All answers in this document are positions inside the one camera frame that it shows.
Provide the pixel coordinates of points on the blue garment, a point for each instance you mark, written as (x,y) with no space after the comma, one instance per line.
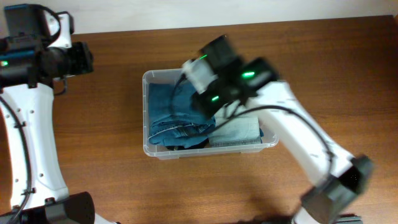
(261,135)

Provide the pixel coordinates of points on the light grey jeans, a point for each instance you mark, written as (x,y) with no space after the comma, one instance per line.
(243,130)

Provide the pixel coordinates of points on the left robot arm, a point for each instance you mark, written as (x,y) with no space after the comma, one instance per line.
(37,52)

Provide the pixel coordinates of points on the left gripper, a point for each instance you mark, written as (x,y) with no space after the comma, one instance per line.
(86,57)

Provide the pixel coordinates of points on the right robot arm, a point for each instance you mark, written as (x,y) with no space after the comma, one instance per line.
(221,77)

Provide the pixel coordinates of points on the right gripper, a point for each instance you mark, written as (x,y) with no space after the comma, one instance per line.
(202,103)

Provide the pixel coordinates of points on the clear plastic storage bin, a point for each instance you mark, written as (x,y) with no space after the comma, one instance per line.
(171,76)

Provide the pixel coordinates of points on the dark blue jeans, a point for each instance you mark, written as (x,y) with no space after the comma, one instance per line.
(173,122)

